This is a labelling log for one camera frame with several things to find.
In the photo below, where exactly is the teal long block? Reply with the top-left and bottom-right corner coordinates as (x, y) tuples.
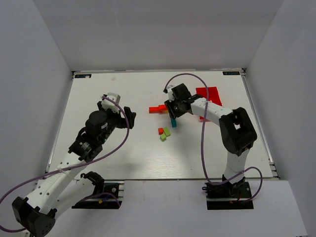
(171, 118), (177, 128)

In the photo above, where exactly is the red wide block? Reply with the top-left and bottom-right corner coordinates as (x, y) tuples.
(158, 105), (168, 114)

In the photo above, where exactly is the red long block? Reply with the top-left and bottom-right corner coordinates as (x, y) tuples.
(149, 107), (160, 114)

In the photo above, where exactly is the light green small block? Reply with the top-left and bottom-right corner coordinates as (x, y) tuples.
(159, 133), (167, 141)

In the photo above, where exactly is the red plastic tray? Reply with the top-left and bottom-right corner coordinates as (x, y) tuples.
(196, 86), (223, 125)

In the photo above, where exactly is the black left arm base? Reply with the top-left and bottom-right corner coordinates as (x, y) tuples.
(71, 181), (124, 210)

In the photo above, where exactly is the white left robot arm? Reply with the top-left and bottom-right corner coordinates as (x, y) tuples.
(12, 98), (136, 237)

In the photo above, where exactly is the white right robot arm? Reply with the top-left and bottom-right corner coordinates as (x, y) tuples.
(164, 83), (257, 197)

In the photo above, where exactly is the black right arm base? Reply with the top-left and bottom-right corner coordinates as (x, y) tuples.
(202, 182), (254, 210)

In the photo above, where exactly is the light green long block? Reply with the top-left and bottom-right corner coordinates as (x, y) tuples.
(163, 127), (171, 137)

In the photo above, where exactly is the orange square block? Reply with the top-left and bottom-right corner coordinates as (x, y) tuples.
(158, 127), (164, 135)

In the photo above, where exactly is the left corner label sticker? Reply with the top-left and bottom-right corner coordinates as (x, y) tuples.
(75, 74), (92, 79)

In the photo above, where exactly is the corner label sticker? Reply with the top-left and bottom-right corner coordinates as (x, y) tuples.
(223, 71), (240, 76)
(75, 74), (92, 79)

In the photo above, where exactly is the right corner label sticker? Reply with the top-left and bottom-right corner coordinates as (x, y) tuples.
(223, 71), (240, 76)

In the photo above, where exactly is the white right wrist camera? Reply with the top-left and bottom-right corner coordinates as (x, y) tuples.
(163, 85), (175, 101)

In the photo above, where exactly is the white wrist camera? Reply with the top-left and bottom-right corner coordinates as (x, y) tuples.
(163, 85), (175, 101)
(101, 92), (120, 113)

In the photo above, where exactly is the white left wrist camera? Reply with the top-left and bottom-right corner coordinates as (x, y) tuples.
(101, 92), (120, 113)

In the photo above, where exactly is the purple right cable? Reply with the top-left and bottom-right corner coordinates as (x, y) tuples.
(163, 73), (264, 203)

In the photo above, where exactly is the purple cable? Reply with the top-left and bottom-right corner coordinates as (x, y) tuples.
(163, 73), (264, 203)
(0, 96), (130, 234)

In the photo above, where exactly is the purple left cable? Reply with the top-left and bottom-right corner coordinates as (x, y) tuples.
(0, 96), (130, 234)

